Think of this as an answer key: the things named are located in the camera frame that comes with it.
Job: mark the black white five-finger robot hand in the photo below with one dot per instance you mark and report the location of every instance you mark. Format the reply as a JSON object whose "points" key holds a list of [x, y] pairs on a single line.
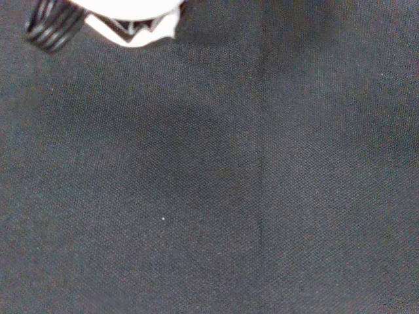
{"points": [[131, 19]]}

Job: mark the black bench cloth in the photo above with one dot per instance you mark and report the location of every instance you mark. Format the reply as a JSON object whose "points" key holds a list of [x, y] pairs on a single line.
{"points": [[209, 196]]}

